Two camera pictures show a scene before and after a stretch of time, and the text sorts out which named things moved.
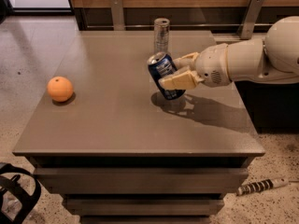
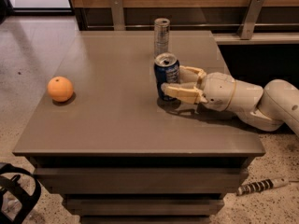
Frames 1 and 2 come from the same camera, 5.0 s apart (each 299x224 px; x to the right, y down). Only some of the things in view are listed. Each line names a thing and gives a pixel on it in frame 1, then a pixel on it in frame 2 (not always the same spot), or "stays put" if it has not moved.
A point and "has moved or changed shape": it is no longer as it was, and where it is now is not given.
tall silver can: x=162 y=35 stays put
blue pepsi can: x=161 y=65 has moved or changed shape
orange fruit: x=60 y=89 stays put
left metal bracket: x=118 y=14 stays put
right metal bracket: x=250 y=15 stays put
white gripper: x=212 y=65 -> x=219 y=91
